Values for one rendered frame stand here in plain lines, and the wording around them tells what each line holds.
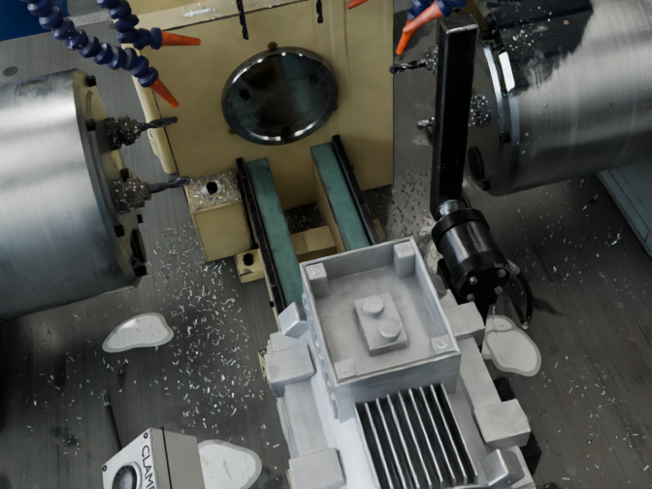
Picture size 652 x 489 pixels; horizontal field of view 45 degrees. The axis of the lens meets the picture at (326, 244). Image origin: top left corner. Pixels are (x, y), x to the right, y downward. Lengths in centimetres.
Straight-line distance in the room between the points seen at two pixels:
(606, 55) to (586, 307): 35
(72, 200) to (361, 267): 29
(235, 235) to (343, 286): 42
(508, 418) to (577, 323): 41
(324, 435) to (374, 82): 52
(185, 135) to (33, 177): 27
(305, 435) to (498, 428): 16
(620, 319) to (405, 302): 46
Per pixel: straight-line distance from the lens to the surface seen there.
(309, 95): 100
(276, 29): 94
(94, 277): 85
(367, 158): 112
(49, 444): 104
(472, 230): 81
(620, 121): 91
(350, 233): 97
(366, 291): 68
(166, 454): 67
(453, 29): 70
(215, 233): 107
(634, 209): 114
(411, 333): 65
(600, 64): 88
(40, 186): 80
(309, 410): 68
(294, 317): 70
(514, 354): 102
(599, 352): 104
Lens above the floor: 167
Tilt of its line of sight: 52 degrees down
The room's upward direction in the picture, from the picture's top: 6 degrees counter-clockwise
